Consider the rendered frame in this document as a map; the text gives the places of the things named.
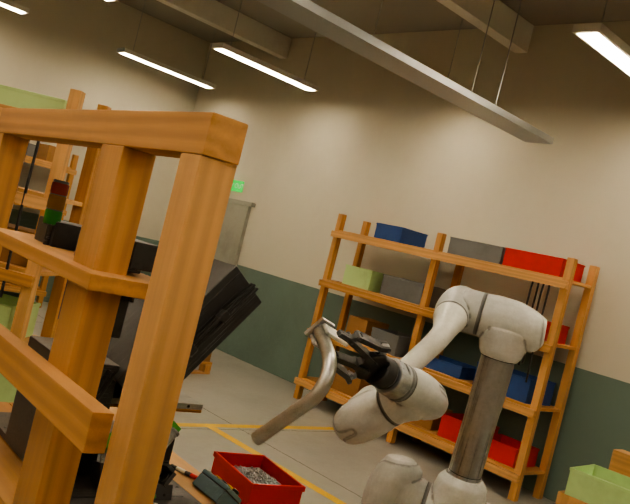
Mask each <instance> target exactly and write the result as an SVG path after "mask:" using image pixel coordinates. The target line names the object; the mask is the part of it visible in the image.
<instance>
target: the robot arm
mask: <svg viewBox="0 0 630 504"><path fill-rule="evenodd" d="M322 326H323V328H324V331H325V334H326V335H328V336H329V337H331V338H332V339H334V340H336V341H337V342H339V343H340V344H342V345H343V346H345V347H347V346H348V343H349V345H350V346H351V347H352V348H353V349H354V350H355V351H356V352H358V353H359V354H360V355H361V357H359V358H357V357H355V356H353V357H351V356H349V355H346V354H344V353H341V352H339V351H336V350H335V352H336V358H337V368H336V373H337V374H339V375H340V376H341V377H343V378H344V379H345V380H346V382H347V384H351V383H352V380H353V379H356V378H358V379H363V380H365V381H366V382H368V383H369V384H371V385H369V386H366V387H364V388H362V389H361V390H360V391H359V392H358V393H357V394H356V395H354V396H353V397H352V398H350V399H349V400H348V402H347V403H346V404H344V405H343V406H341V407H340V409H339V410H338V411H337V412H336V414H335V416H334V418H333V427H334V431H335V433H336V435H337V436H338V437H339V439H340V440H342V441H343V442H345V443H347V444H352V445H356V444H362V443H366V442H369V441H371V440H374V439H376V438H378V437H380V436H382V435H384V434H386V433H388V432H389V431H391V430H392V429H394V428H395V427H397V426H398V425H400V424H403V423H406V422H410V421H418V420H434V419H438V418H440V417H442V416H443V415H444V414H445V412H446V410H447V408H448V398H447V394H446V390H445V389H444V387H443V386H442V385H441V384H440V383H439V382H438V381H437V380H436V379H435V378H433V377H432V376H431V375H429V374H428V373H426V372H424V371H422V369H423V368H424V367H425V366H426V365H427V364H428V363H430V362H431V361H432V360H433V359H434V358H435V357H436V356H437V355H438V354H439V353H441V352H442V351H443V350H444V349H445V348H446V346H447V345H448V344H449V343H450V342H451V341H452V340H453V339H454V337H455V336H456V335H457V334H458V333H459V332H460V331H462V332H466V333H470V334H473V335H476V336H479V348H480V352H481V353H482V354H481V357H480V361H479V364H478V368H477V371H476V374H475V378H474V381H473V385H472V388H471V392H470V395H469V399H468V402H467V406H466V409H465V413H464V416H463V420H462V423H461V426H460V430H459V433H458V437H457V440H456V444H455V447H454V451H453V454H452V458H451V461H450V465H449V468H447V469H445V470H443V471H442V472H440V473H439V474H438V476H437V478H436V480H435V482H434V483H431V482H429V481H427V480H426V479H425V478H423V477H422V474H423V471H422V469H421V468H420V466H419V465H418V464H417V463H416V462H415V461H414V460H413V459H412V458H409V457H407V456H403V455H399V454H388V455H386V456H385V457H384V458H383V459H382V460H381V461H380V462H379V463H378V464H377V466H376V467H375V469H374V470H373V472H372V473H371V475H370V477H369V478H368V481H367V483H366V486H365V489H364V492H363V496H362V499H361V504H490V503H488V502H486V494H487V489H486V487H485V484H484V482H483V480H482V479H481V477H482V474H483V470H484V467H485V463H486V460H487V457H488V453H489V450H490V446H491V443H492V439H493V436H494V433H495V429H496V426H497V422H498V419H499V416H500V413H501V410H502V407H503V403H504V400H505V396H506V393H507V390H508V386H509V383H510V379H511V376H512V373H513V369H514V364H517V363H518V362H519V361H520V360H521V359H522V358H523V356H524V355H525V354H526V352H534V351H537V350H538V349H539V348H541V347H542V346H543V344H544V339H545V334H546V328H547V319H546V318H544V317H543V316H542V315H541V314H540V313H539V312H537V311H536V310H534V309H533V308H531V307H530V306H528V305H526V304H524V303H522V302H519V301H516V300H513V299H510V298H507V297H503V296H500V295H493V294H488V293H485V292H481V291H477V290H473V289H471V288H469V287H466V286H461V285H459V286H454V287H451V288H449V289H448V290H446V291H445V292H444V293H443V294H442V295H441V297H440V298H439V300H438V301H437V303H436V305H435V310H434V314H433V327H432V329H431V330H430V331H429V333H428V334H427V335H426V336H425V337H424V338H423V339H422V340H421V341H420V342H419V343H418V344H417V345H415V346H414V347H413V348H412V349H411V350H410V351H409V352H408V353H407V354H406V355H405V356H404V357H403V358H402V359H401V360H399V359H397V358H390V357H389V356H387V355H386V354H387V353H390V352H391V348H390V346H389V344H388V342H387V341H379V340H377V339H375V338H373V337H371V336H369V335H367V334H365V333H363V332H361V331H359V330H356V331H354V334H350V332H344V331H343V330H340V329H339V330H338V331H337V330H335V329H333V328H332V327H330V326H329V325H327V324H326V323H324V324H323V325H322ZM361 343H362V344H364V345H366V346H368V347H370V348H372V349H374V350H376V351H370V350H368V349H367V348H366V347H364V346H363V345H362V344H361ZM341 364H342V365H345V366H347V367H350V368H352V369H353V370H354V371H355V373H353V372H351V371H350V370H347V369H346V368H345V367H344V366H342V365H341Z"/></svg>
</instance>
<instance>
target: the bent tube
mask: <svg viewBox="0 0 630 504"><path fill-rule="evenodd" d="M324 323H326V324H327V325H329V326H330V327H332V328H334V327H335V325H334V324H333V323H332V322H330V321H328V320H327V319H325V318H324V317H321V318H320V319H319V320H318V321H317V322H315V323H314V324H313V325H312V326H311V327H310V328H308V329H307V330H306V331H305V332H304V334H305V335H306V336H308V337H310V335H311V334H313V335H314V336H315V339H316V342H317V345H318V347H319V350H320V353H321V356H322V368H321V373H320V376H319V378H318V380H317V382H316V384H315V385H314V387H313V388H312V389H311V391H310V392H309V393H308V394H306V395H305V396H304V397H302V398H301V399H300V400H298V401H297V402H295V403H294V404H292V405H291V406H290V407H288V408H287V409H285V410H284V411H283V412H281V413H280V414H278V415H277V416H275V417H274V418H273V419H271V420H270V421H268V422H267V423H265V424H264V425H263V426H261V427H260V428H258V429H257V430H256V431H254V432H253V433H252V434H251V438H252V440H253V442H254V443H255V444H256V445H261V444H262V443H264V442H265V441H267V440H268V439H270V438H271V437H272V436H274V435H275V434H277V433H278V432H280V431H281V430H283V429H284V428H285V427H287V426H288V425H290V424H291V423H293V422H294V421H295V420H297V419H298V418H300V417H301V416H303V415H304V414H306V413H307V412H308V411H310V410H311V409H313V408H314V407H315V406H317V405H318V404H319V403H320V402H321V401H322V400H323V398H324V397H325V396H326V394H327V393H328V391H329V389H330V387H331V385H332V383H333V380H334V377H335V374H336V368H337V358H336V352H335V349H334V346H333V344H332V341H331V338H330V337H329V336H328V335H326V334H325V331H324V328H323V326H322V325H323V324H324Z"/></svg>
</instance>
